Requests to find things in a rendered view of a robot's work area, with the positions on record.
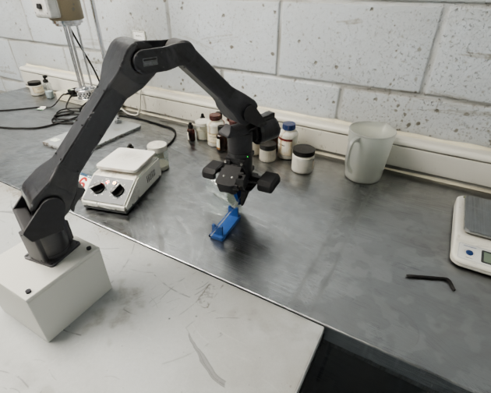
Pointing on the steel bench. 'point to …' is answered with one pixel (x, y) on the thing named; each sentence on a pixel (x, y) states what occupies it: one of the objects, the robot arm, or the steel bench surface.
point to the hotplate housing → (140, 185)
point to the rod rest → (227, 225)
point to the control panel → (108, 190)
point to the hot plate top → (126, 160)
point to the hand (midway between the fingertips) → (241, 193)
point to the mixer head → (59, 12)
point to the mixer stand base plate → (104, 135)
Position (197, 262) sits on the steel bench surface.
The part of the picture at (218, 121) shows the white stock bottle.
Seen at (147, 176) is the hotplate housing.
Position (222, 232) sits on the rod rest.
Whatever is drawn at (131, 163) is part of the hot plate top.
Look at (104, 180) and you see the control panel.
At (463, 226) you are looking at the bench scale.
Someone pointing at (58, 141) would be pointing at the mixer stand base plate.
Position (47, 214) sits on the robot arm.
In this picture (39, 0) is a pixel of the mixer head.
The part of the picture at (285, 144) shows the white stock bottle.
